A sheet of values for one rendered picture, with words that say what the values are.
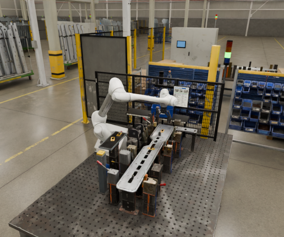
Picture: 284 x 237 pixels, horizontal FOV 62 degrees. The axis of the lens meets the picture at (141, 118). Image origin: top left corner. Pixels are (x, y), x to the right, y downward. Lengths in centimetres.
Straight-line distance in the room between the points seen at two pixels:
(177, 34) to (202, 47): 104
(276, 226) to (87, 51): 435
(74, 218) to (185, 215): 98
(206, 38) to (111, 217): 769
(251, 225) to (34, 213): 246
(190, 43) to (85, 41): 493
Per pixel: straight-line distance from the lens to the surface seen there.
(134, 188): 204
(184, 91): 331
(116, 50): 477
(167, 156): 260
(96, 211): 231
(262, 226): 345
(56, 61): 995
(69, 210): 237
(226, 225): 330
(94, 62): 511
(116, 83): 256
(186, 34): 920
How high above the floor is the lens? 231
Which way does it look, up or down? 23 degrees down
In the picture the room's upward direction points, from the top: 1 degrees clockwise
